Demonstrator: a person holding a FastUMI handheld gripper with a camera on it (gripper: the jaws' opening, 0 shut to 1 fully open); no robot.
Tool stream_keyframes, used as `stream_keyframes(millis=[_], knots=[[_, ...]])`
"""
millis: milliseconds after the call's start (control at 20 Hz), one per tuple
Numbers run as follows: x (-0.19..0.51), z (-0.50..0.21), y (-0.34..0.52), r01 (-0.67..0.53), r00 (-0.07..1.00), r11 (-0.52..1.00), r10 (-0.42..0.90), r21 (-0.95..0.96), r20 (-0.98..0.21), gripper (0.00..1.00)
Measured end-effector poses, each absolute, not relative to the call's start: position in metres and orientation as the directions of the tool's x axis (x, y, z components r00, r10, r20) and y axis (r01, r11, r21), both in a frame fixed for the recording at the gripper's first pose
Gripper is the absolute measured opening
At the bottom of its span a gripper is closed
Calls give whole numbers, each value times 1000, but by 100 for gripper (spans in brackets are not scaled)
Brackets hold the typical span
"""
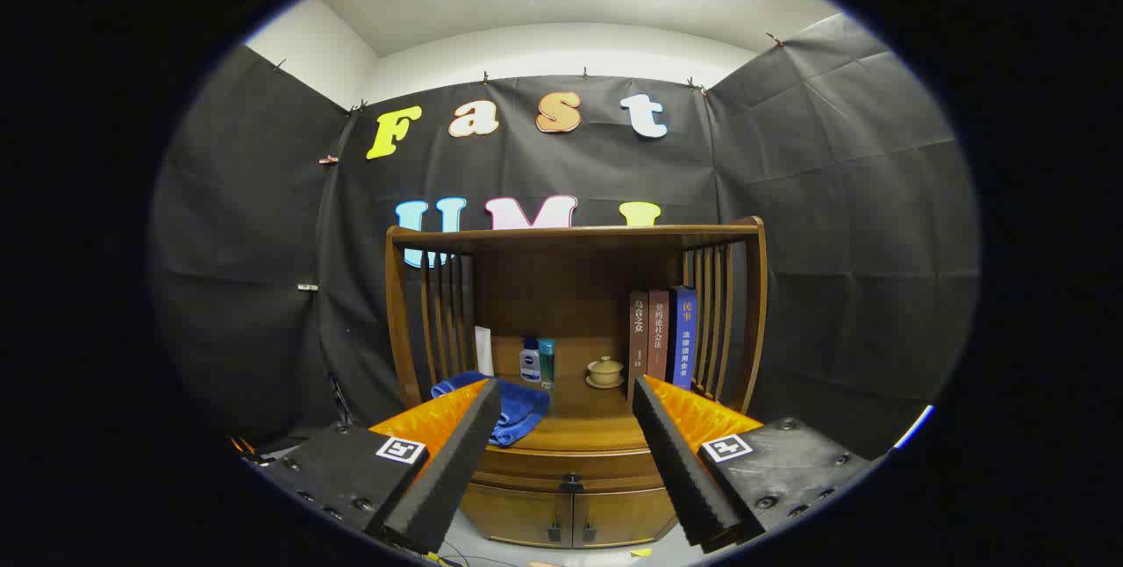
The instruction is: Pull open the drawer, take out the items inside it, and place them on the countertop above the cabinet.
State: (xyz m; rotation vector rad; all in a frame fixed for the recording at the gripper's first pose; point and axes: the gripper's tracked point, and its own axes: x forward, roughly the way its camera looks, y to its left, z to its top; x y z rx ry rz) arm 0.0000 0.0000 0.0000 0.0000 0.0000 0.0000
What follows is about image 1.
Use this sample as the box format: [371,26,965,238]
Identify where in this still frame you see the blue folded towel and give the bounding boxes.
[430,371,551,448]

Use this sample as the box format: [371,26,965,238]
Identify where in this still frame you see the blue book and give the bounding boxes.
[669,286,698,391]

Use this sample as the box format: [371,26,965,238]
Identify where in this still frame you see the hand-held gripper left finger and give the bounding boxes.
[250,378,503,555]

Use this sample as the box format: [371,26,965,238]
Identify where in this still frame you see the brown wooden drawer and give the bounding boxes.
[472,447,669,495]

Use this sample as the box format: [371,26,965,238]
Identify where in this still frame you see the wooden countertop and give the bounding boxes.
[412,334,747,456]

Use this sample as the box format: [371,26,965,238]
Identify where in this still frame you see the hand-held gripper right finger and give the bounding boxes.
[632,374,878,553]

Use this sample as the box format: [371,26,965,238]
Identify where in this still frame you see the wooden cabinet door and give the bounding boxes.
[572,488,678,549]
[459,484,574,549]

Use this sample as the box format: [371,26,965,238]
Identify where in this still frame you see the reddish brown book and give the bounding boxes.
[647,290,671,384]

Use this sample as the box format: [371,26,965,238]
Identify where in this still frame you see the brown wooden cabinet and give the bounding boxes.
[384,216,769,550]

